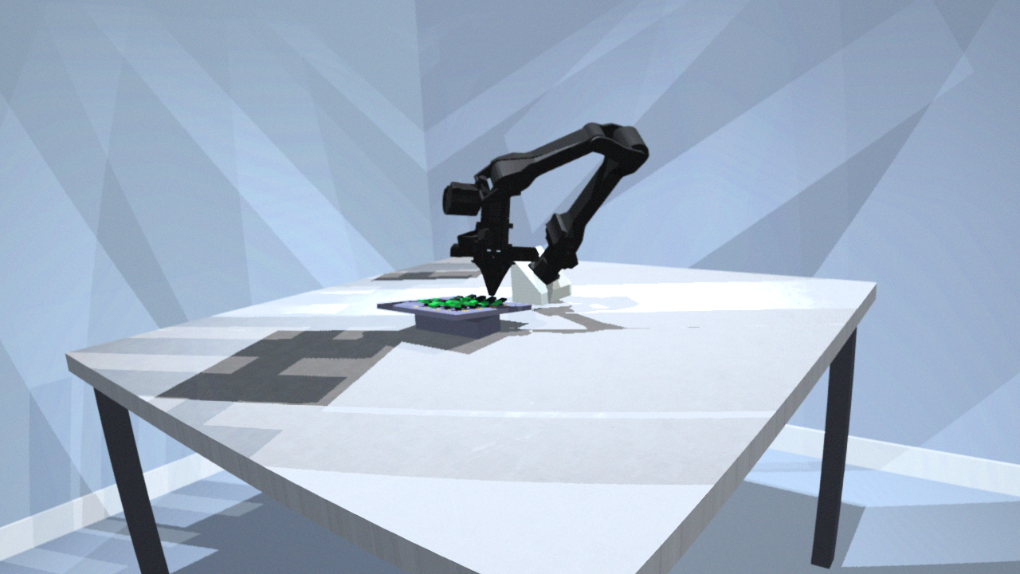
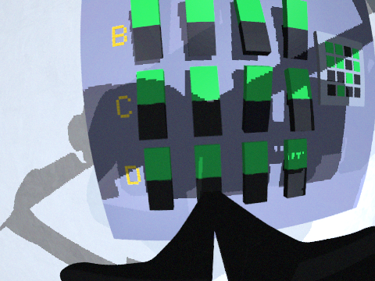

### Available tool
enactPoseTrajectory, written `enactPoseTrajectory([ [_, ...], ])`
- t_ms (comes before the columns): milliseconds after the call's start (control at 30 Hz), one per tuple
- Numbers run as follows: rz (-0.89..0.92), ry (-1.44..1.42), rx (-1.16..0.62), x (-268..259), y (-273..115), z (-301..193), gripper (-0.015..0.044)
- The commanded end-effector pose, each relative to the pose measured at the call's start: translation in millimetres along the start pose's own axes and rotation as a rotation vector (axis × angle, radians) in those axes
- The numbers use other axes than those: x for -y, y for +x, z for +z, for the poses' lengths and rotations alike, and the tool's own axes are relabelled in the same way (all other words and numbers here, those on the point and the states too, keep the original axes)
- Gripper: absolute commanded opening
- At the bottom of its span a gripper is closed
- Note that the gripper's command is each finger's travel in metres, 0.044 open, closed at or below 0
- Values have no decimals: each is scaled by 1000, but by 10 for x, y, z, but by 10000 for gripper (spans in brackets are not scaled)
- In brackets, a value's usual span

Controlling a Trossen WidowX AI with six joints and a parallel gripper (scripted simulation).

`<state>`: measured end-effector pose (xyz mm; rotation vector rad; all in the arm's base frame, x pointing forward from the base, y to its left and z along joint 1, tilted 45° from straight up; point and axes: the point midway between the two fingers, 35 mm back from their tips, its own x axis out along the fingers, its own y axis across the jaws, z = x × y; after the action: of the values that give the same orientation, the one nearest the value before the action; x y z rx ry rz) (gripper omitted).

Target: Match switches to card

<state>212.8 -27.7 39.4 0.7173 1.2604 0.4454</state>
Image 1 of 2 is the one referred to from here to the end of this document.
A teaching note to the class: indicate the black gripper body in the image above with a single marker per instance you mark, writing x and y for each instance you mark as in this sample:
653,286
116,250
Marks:
508,253

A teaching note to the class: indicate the pale blue switch panel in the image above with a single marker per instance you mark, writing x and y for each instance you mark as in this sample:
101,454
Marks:
470,316

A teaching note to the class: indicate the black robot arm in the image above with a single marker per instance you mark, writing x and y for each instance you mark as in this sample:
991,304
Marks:
624,152

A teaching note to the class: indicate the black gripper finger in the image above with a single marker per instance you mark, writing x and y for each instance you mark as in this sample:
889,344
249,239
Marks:
498,271
485,270

